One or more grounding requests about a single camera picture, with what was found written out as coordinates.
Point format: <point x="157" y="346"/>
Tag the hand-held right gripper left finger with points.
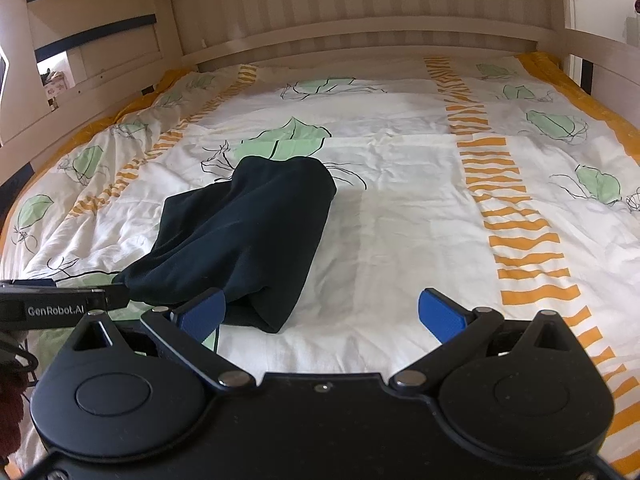
<point x="202" y="317"/>

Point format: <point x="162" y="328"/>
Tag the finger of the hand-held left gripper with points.
<point x="116" y="296"/>

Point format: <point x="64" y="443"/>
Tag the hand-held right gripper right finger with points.
<point x="442" y="317"/>

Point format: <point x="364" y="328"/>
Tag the dark navy hoodie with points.
<point x="250" y="225"/>

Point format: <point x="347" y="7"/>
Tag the person's left forearm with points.
<point x="11" y="410"/>

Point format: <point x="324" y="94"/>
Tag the leaf print white duvet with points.
<point x="400" y="210"/>

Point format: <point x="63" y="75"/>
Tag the yellow bed sheet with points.
<point x="615" y="120"/>

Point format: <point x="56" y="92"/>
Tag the pale wooden bed frame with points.
<point x="375" y="15"/>

